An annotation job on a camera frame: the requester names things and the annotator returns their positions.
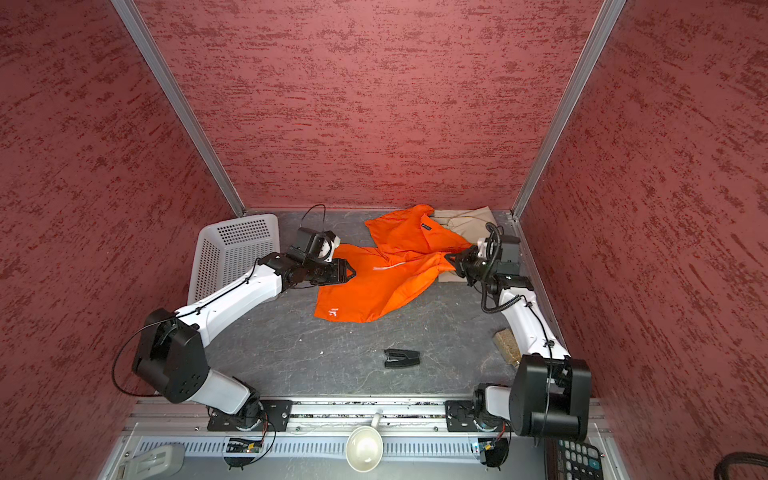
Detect beige drawstring shorts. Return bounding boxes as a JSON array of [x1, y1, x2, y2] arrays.
[[432, 207, 497, 245]]

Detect orange shorts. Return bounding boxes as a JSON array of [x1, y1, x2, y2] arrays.
[[314, 205, 470, 324]]

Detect white plastic laundry basket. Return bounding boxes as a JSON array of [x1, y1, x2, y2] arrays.
[[187, 214, 280, 304]]

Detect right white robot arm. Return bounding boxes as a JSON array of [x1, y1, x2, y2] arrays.
[[445, 239, 592, 441]]

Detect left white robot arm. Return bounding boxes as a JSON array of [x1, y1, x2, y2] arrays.
[[132, 253, 356, 431]]

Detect brown jar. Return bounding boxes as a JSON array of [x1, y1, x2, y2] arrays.
[[493, 328, 522, 368]]

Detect black clip on table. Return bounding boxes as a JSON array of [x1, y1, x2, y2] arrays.
[[384, 348, 420, 369]]

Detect black calculator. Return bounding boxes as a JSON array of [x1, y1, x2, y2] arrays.
[[545, 439, 604, 480]]

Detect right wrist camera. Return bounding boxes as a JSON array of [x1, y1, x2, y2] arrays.
[[477, 235, 521, 263]]

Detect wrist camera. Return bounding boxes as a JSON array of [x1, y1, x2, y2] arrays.
[[477, 235, 521, 263], [291, 227, 341, 262]]

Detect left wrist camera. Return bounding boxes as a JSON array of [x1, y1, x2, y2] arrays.
[[291, 227, 341, 262]]

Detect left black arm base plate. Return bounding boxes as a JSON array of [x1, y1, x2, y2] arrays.
[[207, 399, 294, 433]]

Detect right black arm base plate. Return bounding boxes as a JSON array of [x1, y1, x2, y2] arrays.
[[444, 400, 507, 434]]

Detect grey device on rail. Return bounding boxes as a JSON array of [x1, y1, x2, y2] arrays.
[[116, 444, 186, 480]]

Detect black cable coil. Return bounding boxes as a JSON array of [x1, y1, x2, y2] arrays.
[[713, 451, 768, 480]]

